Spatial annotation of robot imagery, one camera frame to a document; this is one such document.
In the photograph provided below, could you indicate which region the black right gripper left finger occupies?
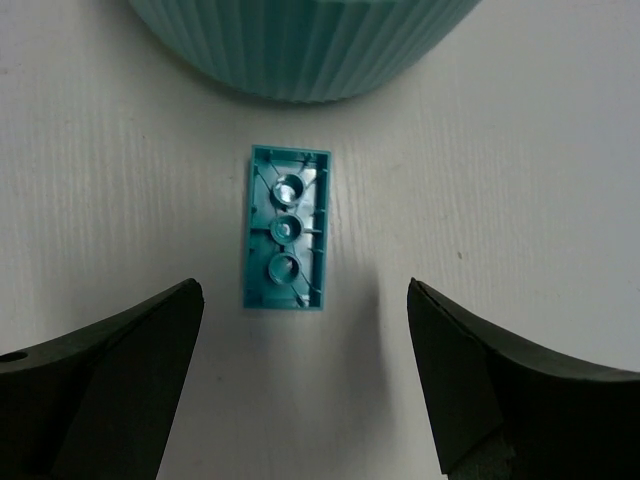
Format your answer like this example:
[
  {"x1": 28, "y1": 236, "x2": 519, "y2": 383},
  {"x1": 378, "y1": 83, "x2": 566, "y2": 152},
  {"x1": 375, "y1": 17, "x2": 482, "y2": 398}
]
[{"x1": 1, "y1": 279, "x2": 204, "y2": 479}]

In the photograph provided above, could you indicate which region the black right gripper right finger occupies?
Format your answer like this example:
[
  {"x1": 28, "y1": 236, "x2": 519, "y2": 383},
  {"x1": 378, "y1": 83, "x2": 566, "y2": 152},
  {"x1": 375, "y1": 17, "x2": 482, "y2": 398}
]
[{"x1": 407, "y1": 280, "x2": 639, "y2": 479}]

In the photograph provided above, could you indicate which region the teal long lego brick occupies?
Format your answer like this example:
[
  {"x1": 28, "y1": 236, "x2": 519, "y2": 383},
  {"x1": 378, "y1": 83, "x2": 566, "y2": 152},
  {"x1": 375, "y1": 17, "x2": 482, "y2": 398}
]
[{"x1": 242, "y1": 145, "x2": 332, "y2": 310}]

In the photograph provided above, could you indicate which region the teal round divided container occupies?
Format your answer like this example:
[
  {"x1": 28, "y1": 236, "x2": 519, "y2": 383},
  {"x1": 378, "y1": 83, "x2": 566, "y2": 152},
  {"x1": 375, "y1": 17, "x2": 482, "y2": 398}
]
[{"x1": 130, "y1": 0, "x2": 476, "y2": 103}]

